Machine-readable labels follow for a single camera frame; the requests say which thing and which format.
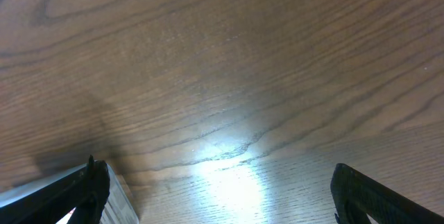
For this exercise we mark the clear plastic container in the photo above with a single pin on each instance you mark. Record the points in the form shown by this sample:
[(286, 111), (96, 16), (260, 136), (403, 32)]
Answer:
[(118, 209)]

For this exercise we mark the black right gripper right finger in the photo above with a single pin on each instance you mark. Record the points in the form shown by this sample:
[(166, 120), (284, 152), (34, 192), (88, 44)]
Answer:
[(360, 199)]

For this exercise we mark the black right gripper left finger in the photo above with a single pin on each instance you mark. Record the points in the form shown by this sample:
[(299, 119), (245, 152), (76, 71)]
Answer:
[(83, 192)]

